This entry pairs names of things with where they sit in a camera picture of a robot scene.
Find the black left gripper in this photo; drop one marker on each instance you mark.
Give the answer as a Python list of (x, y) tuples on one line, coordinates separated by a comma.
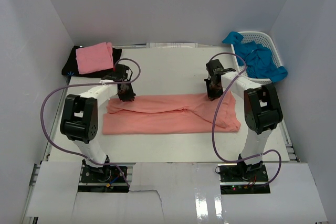
[(130, 95)]

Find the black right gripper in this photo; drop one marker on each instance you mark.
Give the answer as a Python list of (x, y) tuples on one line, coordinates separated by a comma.
[(211, 95)]

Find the salmon pink t-shirt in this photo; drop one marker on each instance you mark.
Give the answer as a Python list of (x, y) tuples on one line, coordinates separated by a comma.
[(171, 114)]

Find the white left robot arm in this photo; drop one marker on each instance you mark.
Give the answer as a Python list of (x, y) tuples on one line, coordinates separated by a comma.
[(79, 121)]

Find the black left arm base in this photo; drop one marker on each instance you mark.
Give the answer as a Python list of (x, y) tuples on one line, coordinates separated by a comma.
[(106, 179)]

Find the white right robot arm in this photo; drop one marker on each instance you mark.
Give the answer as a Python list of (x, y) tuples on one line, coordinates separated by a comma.
[(262, 110)]

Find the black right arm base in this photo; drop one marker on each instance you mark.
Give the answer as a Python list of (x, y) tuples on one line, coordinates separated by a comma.
[(233, 182)]

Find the folded pink t-shirt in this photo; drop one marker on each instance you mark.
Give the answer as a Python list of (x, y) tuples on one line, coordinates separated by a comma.
[(94, 58)]

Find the white paper label sheet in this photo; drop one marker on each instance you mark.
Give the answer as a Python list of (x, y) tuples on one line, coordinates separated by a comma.
[(171, 45)]

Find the blue t-shirt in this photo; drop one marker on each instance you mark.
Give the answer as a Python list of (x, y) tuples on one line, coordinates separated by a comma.
[(257, 58)]

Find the folded black t-shirt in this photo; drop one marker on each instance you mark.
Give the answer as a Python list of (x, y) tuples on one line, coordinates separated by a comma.
[(71, 68)]

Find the white perforated plastic basket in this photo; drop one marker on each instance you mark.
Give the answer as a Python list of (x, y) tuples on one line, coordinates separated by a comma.
[(262, 58)]

